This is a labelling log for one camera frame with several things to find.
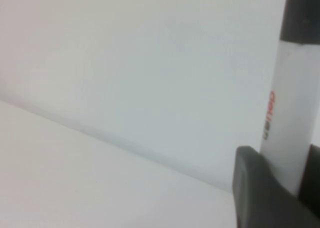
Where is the white marker with black cap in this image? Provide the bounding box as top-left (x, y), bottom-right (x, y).
top-left (259, 0), bottom-right (320, 198)

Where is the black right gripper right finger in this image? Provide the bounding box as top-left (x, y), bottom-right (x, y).
top-left (298, 143), bottom-right (320, 214)

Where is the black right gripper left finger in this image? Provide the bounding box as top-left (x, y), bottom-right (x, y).
top-left (231, 145), bottom-right (320, 228)

